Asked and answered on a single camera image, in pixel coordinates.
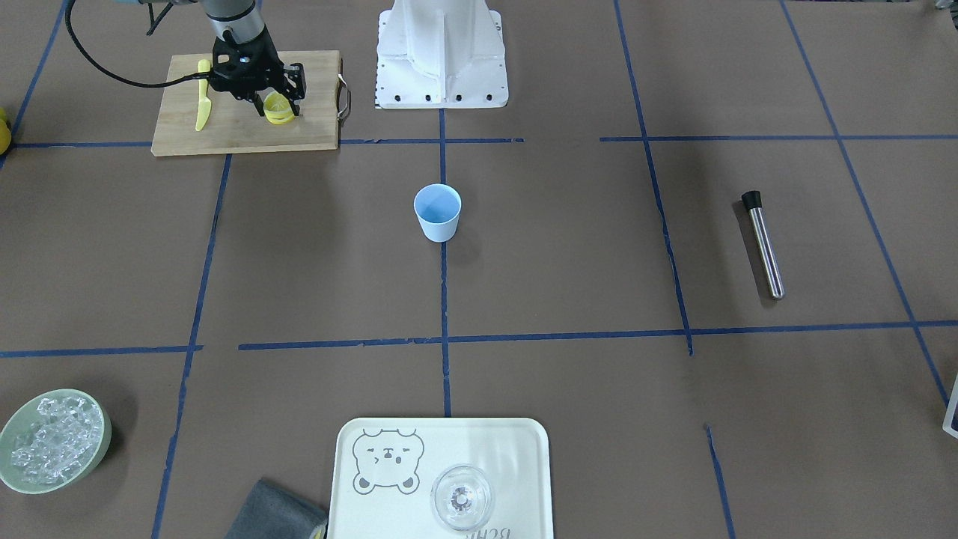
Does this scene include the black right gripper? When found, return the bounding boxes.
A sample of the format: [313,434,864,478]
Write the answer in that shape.
[209,31,302,117]

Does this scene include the yellow lemon slice stack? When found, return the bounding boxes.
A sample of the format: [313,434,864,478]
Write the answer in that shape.
[263,90,296,125]

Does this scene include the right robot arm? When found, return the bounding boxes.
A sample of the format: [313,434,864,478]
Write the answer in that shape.
[198,1,305,116]

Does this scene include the light blue cup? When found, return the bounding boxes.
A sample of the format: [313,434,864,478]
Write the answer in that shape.
[413,183,462,243]

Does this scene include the yellow lemon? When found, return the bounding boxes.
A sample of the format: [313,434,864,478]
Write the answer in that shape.
[0,107,13,156]

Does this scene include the wooden cutting board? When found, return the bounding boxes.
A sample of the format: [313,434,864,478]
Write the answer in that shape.
[151,50,345,157]

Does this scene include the yellow plastic knife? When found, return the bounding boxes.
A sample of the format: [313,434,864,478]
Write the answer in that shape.
[195,58,213,132]

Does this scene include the cream bear tray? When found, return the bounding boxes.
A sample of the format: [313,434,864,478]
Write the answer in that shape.
[326,418,555,538]

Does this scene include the green bowl of ice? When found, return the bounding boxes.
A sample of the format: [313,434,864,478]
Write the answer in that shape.
[1,389,112,495]

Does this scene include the grey folded cloth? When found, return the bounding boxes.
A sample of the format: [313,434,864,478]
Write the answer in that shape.
[225,480,329,538]

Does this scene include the clear wine glass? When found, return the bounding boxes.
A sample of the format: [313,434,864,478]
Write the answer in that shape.
[431,463,494,533]

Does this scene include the metal muddler black tip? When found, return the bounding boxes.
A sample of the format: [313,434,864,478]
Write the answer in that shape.
[740,190,786,300]

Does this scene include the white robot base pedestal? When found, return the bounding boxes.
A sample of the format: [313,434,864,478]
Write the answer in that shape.
[374,1,510,110]

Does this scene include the white wire cup rack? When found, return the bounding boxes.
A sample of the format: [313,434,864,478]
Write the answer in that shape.
[942,377,958,439]

